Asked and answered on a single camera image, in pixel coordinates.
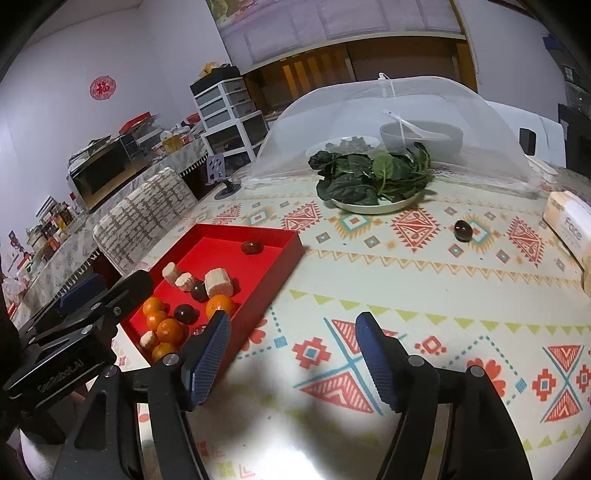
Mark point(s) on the phone stand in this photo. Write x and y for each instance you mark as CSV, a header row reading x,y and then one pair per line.
x,y
218,168

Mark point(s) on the round metal plate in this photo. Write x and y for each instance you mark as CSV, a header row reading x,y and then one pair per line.
x,y
369,206

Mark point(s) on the white tissue pack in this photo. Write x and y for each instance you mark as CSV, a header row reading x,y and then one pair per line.
x,y
568,226

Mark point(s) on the row of jars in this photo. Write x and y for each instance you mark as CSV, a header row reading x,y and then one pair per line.
x,y
51,224

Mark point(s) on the black water dispenser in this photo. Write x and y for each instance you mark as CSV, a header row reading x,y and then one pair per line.
x,y
575,134

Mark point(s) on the white plastic drawer unit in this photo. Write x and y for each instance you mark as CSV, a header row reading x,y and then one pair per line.
x,y
226,120

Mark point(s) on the white mesh food cover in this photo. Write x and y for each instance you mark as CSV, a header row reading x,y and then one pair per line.
x,y
300,138

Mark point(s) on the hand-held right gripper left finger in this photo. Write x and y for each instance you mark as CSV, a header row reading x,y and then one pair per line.
x,y
210,360

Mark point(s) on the green leafy vegetables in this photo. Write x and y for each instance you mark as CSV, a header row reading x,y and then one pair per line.
x,y
369,175

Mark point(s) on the red lidded container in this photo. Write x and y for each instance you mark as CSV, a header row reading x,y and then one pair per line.
x,y
136,121

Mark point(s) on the white soup spoon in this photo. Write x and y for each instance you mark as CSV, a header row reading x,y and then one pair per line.
x,y
411,125

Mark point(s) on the dish of dark food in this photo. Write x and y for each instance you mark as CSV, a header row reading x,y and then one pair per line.
x,y
351,143

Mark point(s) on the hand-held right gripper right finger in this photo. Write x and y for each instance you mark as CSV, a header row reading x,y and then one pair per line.
x,y
376,360

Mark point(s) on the small red date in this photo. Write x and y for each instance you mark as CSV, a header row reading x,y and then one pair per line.
x,y
199,329

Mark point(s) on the side table with cloth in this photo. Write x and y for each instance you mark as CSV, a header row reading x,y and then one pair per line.
x,y
60,258

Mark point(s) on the white chair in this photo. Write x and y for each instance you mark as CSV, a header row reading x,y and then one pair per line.
x,y
508,124

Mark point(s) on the red paper wall ornament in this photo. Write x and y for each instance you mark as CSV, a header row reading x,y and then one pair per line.
x,y
102,87

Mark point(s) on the large water bottle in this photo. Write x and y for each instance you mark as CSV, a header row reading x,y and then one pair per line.
x,y
576,78

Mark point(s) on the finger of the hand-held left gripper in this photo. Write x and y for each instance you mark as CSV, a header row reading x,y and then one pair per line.
x,y
81,290
134,284

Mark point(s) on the patterned fabric chair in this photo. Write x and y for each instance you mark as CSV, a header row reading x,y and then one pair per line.
x,y
143,217

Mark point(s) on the dark purple passion fruit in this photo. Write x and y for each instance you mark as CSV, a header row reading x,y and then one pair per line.
x,y
461,229
199,291
186,314

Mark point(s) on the beige sugarcane cube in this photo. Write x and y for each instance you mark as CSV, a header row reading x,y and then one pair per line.
x,y
218,282

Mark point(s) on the grey bowl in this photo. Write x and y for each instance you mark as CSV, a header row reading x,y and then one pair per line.
x,y
438,141

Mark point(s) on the yellow item on drawers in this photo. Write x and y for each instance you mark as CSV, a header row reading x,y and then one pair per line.
x,y
210,68

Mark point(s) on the microwave oven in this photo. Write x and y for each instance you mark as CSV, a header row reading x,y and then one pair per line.
x,y
104,173

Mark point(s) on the red cardboard box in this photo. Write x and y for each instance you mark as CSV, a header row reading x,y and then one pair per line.
x,y
221,256

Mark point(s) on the orange mandarin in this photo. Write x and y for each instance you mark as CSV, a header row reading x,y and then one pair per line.
x,y
156,319
170,330
219,304
164,351
153,305

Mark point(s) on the beige sugarcane cylinder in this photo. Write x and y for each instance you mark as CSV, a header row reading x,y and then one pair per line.
x,y
148,340
184,280
170,271

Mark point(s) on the wooden cabinet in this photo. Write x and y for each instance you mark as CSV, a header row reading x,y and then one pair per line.
x,y
360,64

